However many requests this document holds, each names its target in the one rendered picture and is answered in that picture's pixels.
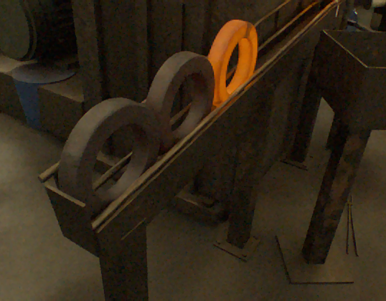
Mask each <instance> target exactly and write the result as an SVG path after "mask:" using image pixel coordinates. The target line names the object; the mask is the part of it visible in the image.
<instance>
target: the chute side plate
mask: <svg viewBox="0 0 386 301"><path fill-rule="evenodd" d="M346 1H347V0H343V1H341V2H339V3H338V4H337V5H335V6H332V7H331V8H330V10H328V11H327V12H326V13H325V14H324V15H323V16H322V17H321V18H320V19H319V20H318V21H317V22H316V23H315V24H313V25H312V26H311V27H310V28H309V29H308V30H307V31H306V32H305V33H304V34H303V35H302V36H300V37H299V39H297V40H296V41H295V42H294V44H292V45H291V46H290V47H289V48H288V49H287V50H286V51H285V52H284V53H283V54H282V55H281V56H280V57H279V58H278V59H277V60H276V61H274V62H273V63H272V64H271V66H270V67H268V68H267V69H266V70H265V71H264V72H262V73H261V74H260V76H259V77H257V78H256V79H255V80H254V82H253V83H250V84H249V85H248V87H247V88H246V89H244V90H243V92H242V93H241V94H240V95H238V96H237V97H236V98H235V99H234V100H233V101H232V102H231V103H230V104H229V105H228V106H227V107H225V109H224V110H223V111H222V112H221V113H220V114H219V115H218V116H217V117H216V118H214V119H213V120H212V121H211V122H210V123H209V124H208V125H207V126H206V127H205V128H204V129H203V130H201V131H200V132H199V133H198V134H197V135H196V136H195V137H194V138H193V139H192V140H191V141H190V142H189V143H188V144H187V145H186V146H185V147H184V148H182V149H181V150H180V151H179V152H178V153H177V154H176V155H175V156H174V157H173V158H172V159H171V160H170V161H169V162H168V163H167V164H166V165H165V166H163V167H162V168H161V170H160V171H158V172H157V173H156V174H155V176H154V177H151V178H150V179H149V181H148V182H147V183H145V184H144V185H143V187H142V188H140V189H139V190H137V192H136V193H135V194H134V195H132V197H131V198H130V199H129V200H127V201H126V202H125V204H124V205H122V206H121V207H120V208H119V210H117V211H116V212H115V213H114V215H112V217H110V218H109V219H108V220H107V221H106V222H105V223H103V225H101V226H100V227H99V228H98V229H97V230H96V231H95V235H96V238H97V240H98V246H99V249H100V253H101V256H102V258H103V264H104V267H105V268H106V269H108V268H109V266H111V265H112V263H114V262H115V260H116V259H117V258H118V257H120V255H121V254H122V248H121V240H122V238H124V236H125V235H127V233H129V232H130V231H131V230H132V229H133V228H134V227H136V226H137V225H138V224H139V223H140V222H141V221H143V219H144V218H146V227H147V226H148V225H149V224H150V223H151V222H152V221H153V220H154V219H155V218H156V217H157V215H158V214H159V213H160V212H161V211H162V210H163V209H164V208H165V207H166V205H167V204H168V203H169V202H170V201H172V199H173V198H174V197H175V196H176V195H177V194H178V193H179V192H180V191H181V190H182V189H183V188H184V186H185V185H186V184H187V183H189V182H190V180H191V179H192V177H194V176H195V175H196V173H197V172H198V171H200V169H201V168H202V167H203V166H204V165H205V164H206V163H207V162H208V160H209V159H210V158H211V157H212V156H213V155H214V154H215V153H216V152H217V151H218V150H219V149H220V148H221V147H222V146H223V145H224V144H225V142H226V141H227V140H228V139H229V138H230V137H231V136H232V135H233V134H234V133H235V131H236V130H237V129H238V128H239V127H240V126H241V125H242V124H243V123H244V122H245V121H246V120H247V119H248V118H249V117H250V116H251V114H252V113H254V112H255V110H256V109H257V108H258V107H260V104H261V103H262V102H263V101H265V100H266V98H267V94H268V88H269V86H271V85H272V84H273V83H274V82H275V81H278V84H277V87H278V85H279V84H281V83H282V81H283V80H284V79H285V78H286V77H287V76H288V74H289V73H290V72H292V71H293V70H294V67H296V66H297V65H298V64H299V63H300V61H302V60H303V58H304V57H305V56H306V55H307V54H308V53H309V52H310V51H311V50H312V49H313V48H314V47H315V46H316V45H317V44H318V43H319V37H320V34H321V30H322V29H327V30H332V29H333V28H334V27H336V23H337V21H338V19H337V18H338V17H340V16H341V15H342V16H343V12H344V7H345V4H346ZM338 5H339V6H338ZM337 7H338V9H337ZM336 13H337V14H336Z"/></svg>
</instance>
